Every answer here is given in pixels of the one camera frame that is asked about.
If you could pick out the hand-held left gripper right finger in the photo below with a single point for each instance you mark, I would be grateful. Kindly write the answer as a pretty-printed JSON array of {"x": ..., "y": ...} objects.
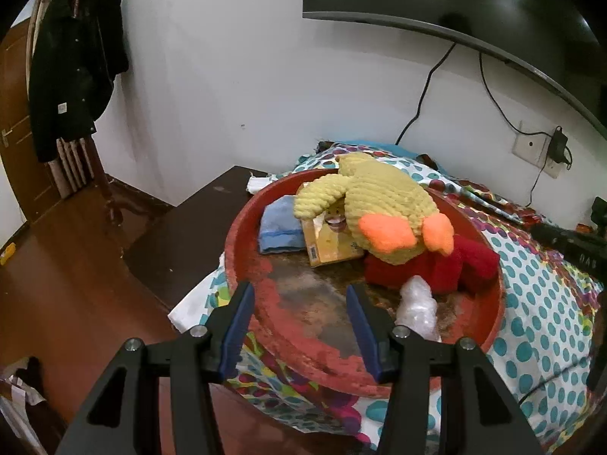
[{"x": 365, "y": 334}]

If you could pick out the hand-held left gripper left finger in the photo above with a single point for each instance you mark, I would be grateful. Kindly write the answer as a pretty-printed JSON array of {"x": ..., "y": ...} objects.
[{"x": 236, "y": 329}]

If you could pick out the clear plastic bag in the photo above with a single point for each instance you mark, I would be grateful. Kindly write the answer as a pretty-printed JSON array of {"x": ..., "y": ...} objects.
[{"x": 417, "y": 308}]

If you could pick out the round red tray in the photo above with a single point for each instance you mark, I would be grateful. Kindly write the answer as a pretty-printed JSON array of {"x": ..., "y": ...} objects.
[{"x": 308, "y": 308}]

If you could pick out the yellow cardboard box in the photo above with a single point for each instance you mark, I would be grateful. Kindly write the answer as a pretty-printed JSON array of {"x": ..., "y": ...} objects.
[{"x": 332, "y": 246}]

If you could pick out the light blue sock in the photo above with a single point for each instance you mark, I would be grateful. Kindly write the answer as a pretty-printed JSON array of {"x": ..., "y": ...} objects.
[{"x": 280, "y": 225}]

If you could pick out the yellow plush duck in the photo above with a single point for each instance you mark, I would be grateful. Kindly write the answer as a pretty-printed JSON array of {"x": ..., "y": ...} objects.
[{"x": 384, "y": 204}]

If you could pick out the polka dot cloth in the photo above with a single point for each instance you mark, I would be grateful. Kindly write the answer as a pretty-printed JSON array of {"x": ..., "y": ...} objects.
[{"x": 536, "y": 303}]

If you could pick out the dark wooden cabinet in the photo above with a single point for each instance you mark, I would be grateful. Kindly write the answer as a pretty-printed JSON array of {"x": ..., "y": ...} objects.
[{"x": 189, "y": 237}]

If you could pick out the black power adapter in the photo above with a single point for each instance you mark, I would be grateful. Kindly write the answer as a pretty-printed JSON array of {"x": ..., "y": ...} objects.
[{"x": 558, "y": 144}]

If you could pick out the teal cloth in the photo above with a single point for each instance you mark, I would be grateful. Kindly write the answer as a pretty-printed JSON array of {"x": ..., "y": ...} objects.
[{"x": 379, "y": 147}]

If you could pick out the wooden coat rack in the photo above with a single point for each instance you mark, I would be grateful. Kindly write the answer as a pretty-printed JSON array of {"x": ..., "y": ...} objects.
[{"x": 102, "y": 185}]

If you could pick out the white paper scraps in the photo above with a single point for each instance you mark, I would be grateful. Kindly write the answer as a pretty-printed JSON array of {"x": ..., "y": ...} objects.
[{"x": 19, "y": 398}]

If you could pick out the small yellow floor item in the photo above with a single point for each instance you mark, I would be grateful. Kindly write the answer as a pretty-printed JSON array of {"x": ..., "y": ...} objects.
[{"x": 7, "y": 253}]

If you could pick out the black jacket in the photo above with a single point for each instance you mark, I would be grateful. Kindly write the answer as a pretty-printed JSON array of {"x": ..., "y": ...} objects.
[{"x": 71, "y": 66}]

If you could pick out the brown wooden door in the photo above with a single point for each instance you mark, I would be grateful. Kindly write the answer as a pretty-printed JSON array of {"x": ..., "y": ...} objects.
[{"x": 19, "y": 104}]

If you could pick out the beige wall power socket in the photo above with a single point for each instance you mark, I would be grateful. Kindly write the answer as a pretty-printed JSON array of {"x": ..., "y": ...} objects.
[{"x": 552, "y": 168}]

